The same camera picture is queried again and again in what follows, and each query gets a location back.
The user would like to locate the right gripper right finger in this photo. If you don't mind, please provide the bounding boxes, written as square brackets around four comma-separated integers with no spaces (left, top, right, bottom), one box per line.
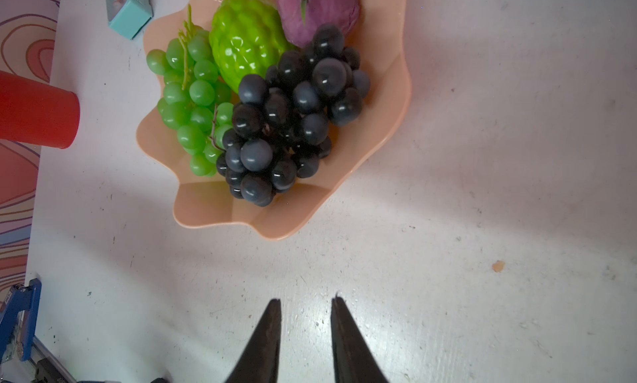
[330,297,388,383]

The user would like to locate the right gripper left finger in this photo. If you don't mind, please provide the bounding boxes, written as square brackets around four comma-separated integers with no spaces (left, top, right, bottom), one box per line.
[226,299,282,383]

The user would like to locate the dark purple grape bunch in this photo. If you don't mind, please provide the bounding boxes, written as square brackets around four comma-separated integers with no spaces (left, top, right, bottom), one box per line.
[215,23,371,207]

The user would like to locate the green grape bunch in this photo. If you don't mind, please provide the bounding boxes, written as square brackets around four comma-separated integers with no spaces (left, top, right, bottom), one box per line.
[146,6,232,177]

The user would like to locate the pink fruit bowl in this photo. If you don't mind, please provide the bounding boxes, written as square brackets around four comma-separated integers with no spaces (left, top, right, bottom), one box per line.
[136,0,412,240]

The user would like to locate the blue stapler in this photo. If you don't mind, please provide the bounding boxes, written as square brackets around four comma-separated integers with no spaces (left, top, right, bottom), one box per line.
[0,278,42,363]

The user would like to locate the red pen cup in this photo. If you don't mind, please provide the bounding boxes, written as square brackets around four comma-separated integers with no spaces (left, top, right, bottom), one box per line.
[1,71,81,149]

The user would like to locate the teal small clock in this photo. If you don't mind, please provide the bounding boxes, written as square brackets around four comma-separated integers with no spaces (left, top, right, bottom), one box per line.
[106,0,154,39]

